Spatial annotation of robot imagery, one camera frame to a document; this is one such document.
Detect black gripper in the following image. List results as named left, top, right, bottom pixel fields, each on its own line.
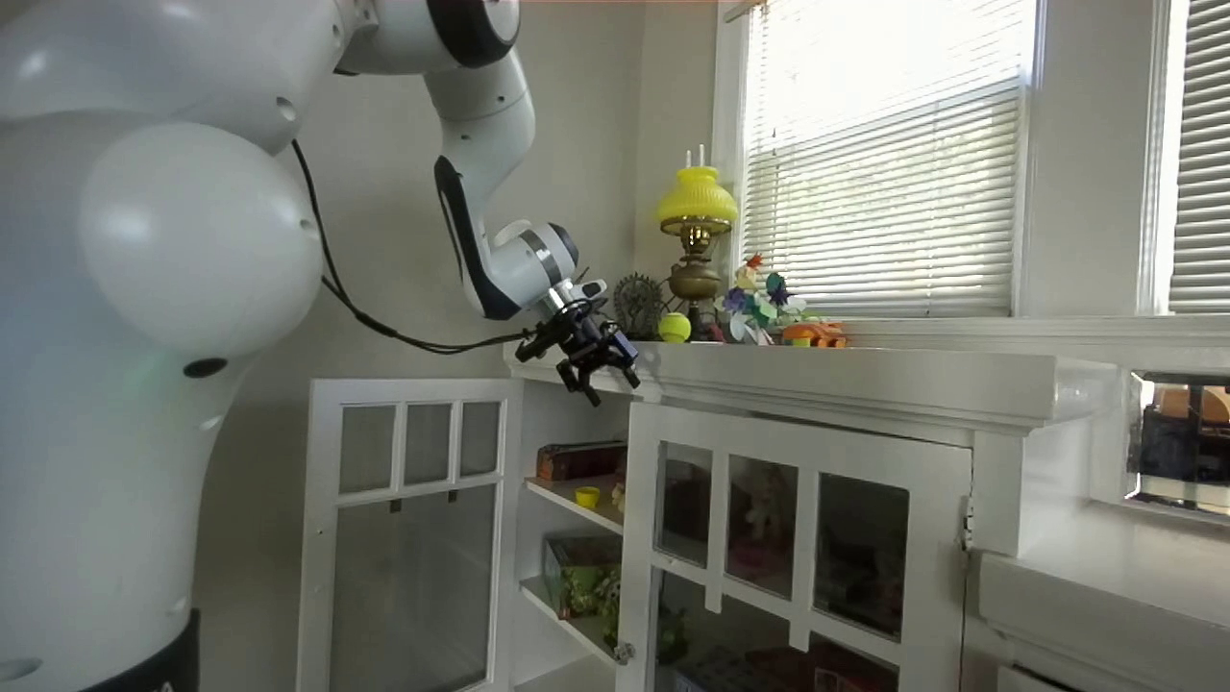
left=516, top=303, right=647, bottom=407

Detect white glass cabinet door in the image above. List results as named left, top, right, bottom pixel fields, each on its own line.
left=615, top=399, right=972, bottom=692
left=297, top=377, right=516, bottom=692

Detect white shelf cabinet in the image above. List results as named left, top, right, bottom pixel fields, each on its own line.
left=502, top=340, right=1118, bottom=692

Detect dark spiky plant decoration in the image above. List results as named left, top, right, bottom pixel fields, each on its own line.
left=610, top=270, right=670, bottom=341

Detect pale yellow plush toy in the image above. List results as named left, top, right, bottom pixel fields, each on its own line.
left=569, top=480, right=628, bottom=521

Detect colourful toys on counter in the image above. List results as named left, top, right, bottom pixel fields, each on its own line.
left=714, top=250, right=801, bottom=350

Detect yellow shade brass lamp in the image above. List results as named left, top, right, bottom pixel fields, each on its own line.
left=655, top=144, right=742, bottom=341

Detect small orange toy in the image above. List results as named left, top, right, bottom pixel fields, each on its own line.
left=775, top=320, right=853, bottom=356

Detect white window blind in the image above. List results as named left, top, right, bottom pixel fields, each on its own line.
left=742, top=0, right=1039, bottom=320
left=1163, top=0, right=1230, bottom=320

